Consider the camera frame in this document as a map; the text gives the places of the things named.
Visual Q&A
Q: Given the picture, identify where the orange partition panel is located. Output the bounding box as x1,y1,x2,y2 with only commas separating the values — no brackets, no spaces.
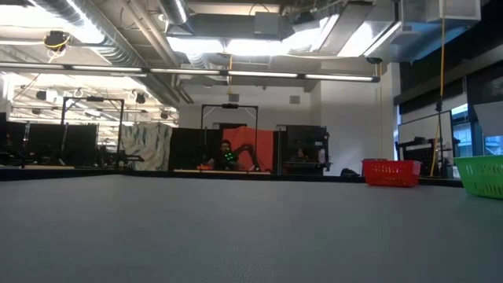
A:
219,126,275,173

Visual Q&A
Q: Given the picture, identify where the person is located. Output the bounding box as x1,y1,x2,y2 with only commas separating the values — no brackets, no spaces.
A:
211,139,240,171
290,147,314,163

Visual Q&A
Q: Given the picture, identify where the black equipment rack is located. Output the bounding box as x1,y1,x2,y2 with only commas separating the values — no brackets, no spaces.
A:
283,124,332,176

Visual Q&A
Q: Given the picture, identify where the black partition panel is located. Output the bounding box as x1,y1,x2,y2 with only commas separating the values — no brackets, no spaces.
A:
168,127,223,172
0,120,99,167

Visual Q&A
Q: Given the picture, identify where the long ceiling light fixture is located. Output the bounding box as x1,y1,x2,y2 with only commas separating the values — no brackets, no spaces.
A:
0,61,381,83

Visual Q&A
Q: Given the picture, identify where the patterned white cloth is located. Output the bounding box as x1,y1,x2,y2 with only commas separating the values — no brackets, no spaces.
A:
119,122,174,172

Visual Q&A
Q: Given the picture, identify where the grey ceiling unit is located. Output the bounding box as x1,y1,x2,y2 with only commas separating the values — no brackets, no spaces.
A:
253,10,282,36

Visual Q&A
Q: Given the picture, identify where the red plastic basket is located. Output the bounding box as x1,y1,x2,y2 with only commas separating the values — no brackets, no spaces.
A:
362,159,424,188

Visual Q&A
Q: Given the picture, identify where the black pegboard cart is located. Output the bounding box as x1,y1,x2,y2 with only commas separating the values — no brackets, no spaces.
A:
395,136,447,178

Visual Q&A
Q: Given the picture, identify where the whiteboard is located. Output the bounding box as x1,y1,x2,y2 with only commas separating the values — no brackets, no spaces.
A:
397,109,453,161

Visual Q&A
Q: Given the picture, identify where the green plastic basket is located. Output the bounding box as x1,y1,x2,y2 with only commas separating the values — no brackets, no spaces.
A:
453,154,503,200

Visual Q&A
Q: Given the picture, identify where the black camera frame rig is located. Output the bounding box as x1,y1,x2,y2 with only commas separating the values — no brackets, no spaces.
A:
60,95,126,158
200,103,259,174

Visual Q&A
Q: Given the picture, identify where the silver ventilation duct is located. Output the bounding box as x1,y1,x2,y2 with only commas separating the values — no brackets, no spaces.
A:
156,0,192,27

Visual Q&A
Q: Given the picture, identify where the ribbed silver ceiling duct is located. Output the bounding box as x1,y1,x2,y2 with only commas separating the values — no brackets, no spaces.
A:
35,0,182,105

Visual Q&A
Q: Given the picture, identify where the yellow hanging cable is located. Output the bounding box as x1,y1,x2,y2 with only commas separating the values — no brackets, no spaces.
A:
429,0,447,178

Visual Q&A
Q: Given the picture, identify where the black ceiling cable reel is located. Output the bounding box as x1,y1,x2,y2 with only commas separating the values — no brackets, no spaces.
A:
42,30,72,54

